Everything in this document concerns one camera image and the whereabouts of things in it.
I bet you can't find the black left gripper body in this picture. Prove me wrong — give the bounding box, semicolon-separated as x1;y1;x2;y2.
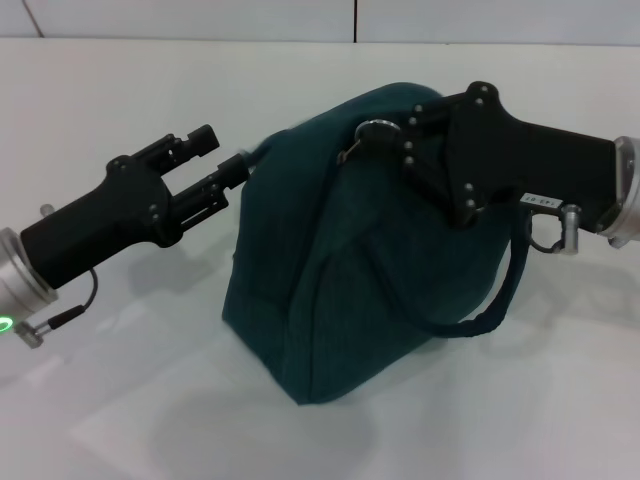
19;153;176;292

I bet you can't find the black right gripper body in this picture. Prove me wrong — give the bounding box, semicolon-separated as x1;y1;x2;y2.
446;81;622;235

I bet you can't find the teal fabric lunch bag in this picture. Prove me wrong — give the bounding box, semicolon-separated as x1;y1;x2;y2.
221;82;530;406

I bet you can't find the right arm plug and cable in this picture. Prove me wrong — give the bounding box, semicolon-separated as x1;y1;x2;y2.
527;203;582;257

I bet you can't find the arm plug and cable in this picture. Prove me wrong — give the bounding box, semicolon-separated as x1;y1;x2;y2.
527;203;582;257
14;268;99;351

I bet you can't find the left arm plug and cable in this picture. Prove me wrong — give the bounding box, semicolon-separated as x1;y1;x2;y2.
14;268;99;351

